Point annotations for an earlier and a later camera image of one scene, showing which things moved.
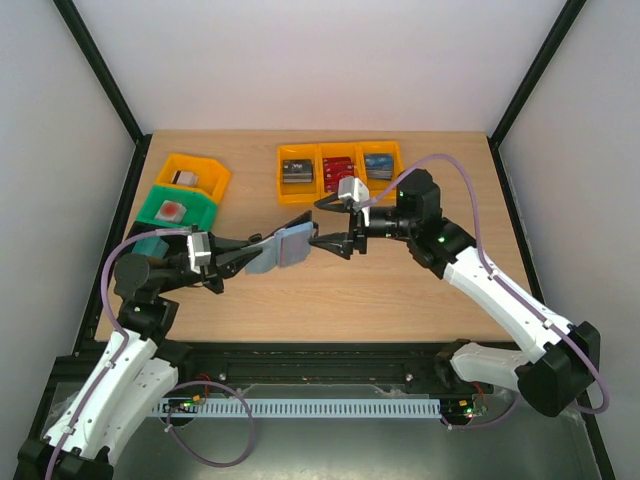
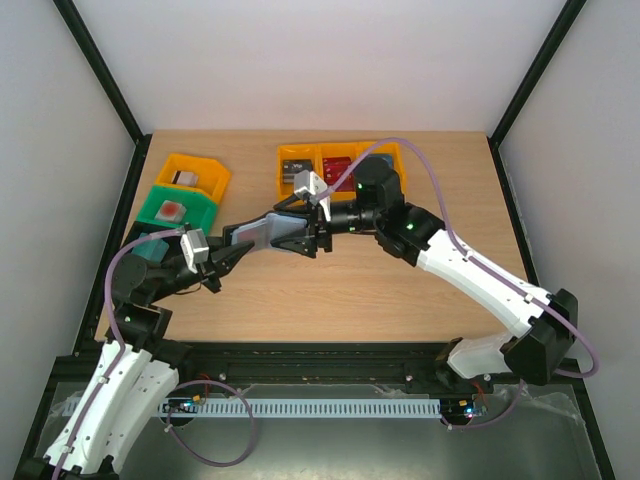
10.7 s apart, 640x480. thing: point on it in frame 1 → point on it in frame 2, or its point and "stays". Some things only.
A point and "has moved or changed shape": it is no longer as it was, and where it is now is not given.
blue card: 293,244 has moved or changed shape
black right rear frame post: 559,28 stays
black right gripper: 358,234 → 322,230
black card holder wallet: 288,246 → 253,230
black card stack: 297,171 stays
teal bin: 153,246 stays
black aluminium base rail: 381,365 stays
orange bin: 213,178 stays
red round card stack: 171,211 stays
